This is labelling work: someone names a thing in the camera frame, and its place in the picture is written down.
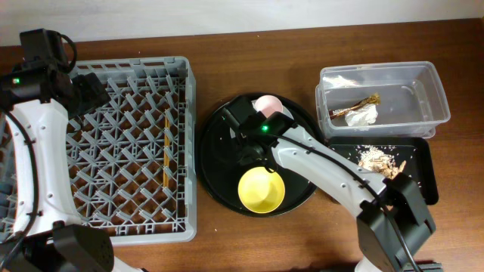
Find yellow bowl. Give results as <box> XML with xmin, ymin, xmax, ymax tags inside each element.
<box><xmin>237</xmin><ymin>166</ymin><xmax>286</xmax><ymax>214</ymax></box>

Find wooden chopstick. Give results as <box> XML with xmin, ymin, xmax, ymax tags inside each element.
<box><xmin>163</xmin><ymin>118</ymin><xmax>171</xmax><ymax>164</ymax></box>
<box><xmin>163</xmin><ymin>151</ymin><xmax>169</xmax><ymax>187</ymax></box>

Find white napkin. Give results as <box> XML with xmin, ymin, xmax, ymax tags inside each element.
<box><xmin>344</xmin><ymin>104</ymin><xmax>378</xmax><ymax>126</ymax></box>

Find gold snack wrapper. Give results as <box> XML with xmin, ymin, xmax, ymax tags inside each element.
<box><xmin>328</xmin><ymin>93</ymin><xmax>381</xmax><ymax>119</ymax></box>

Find food scraps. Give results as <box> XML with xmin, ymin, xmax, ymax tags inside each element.
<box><xmin>340</xmin><ymin>144</ymin><xmax>423</xmax><ymax>188</ymax></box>

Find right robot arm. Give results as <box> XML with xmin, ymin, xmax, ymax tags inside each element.
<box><xmin>222</xmin><ymin>96</ymin><xmax>436</xmax><ymax>271</ymax></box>

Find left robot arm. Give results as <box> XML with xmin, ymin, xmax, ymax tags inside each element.
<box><xmin>1</xmin><ymin>29</ymin><xmax>129</xmax><ymax>271</ymax></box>

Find grey plastic dishwasher rack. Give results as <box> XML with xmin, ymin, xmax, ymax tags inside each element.
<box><xmin>1</xmin><ymin>57</ymin><xmax>197</xmax><ymax>246</ymax></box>

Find clear plastic waste bin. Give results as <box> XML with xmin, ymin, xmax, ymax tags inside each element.
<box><xmin>315</xmin><ymin>61</ymin><xmax>451</xmax><ymax>139</ymax></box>

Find pink plastic cup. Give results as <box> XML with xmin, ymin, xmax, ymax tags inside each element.
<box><xmin>253</xmin><ymin>95</ymin><xmax>283</xmax><ymax>118</ymax></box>

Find grey round plate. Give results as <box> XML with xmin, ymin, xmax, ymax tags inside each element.
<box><xmin>229</xmin><ymin>99</ymin><xmax>294</xmax><ymax>138</ymax></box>

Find round black serving tray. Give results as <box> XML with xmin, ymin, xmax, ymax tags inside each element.
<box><xmin>195</xmin><ymin>102</ymin><xmax>317</xmax><ymax>218</ymax></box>

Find black rectangular tray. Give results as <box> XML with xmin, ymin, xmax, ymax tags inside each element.
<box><xmin>328</xmin><ymin>137</ymin><xmax>439</xmax><ymax>206</ymax></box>

